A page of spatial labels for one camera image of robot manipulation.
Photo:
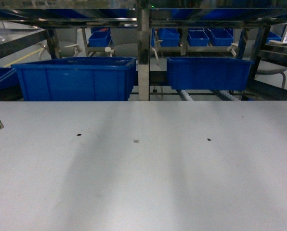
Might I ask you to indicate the stainless steel rack post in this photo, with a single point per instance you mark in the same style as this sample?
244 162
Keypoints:
143 32

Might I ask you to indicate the blue bin behind table right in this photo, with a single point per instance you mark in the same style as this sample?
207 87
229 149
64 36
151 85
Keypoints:
207 73

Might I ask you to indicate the blue bin behind table left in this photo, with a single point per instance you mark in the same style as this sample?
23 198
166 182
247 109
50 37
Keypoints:
78 79

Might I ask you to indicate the blue bin behind table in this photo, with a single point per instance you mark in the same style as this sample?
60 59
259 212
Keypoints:
207 73
78 79

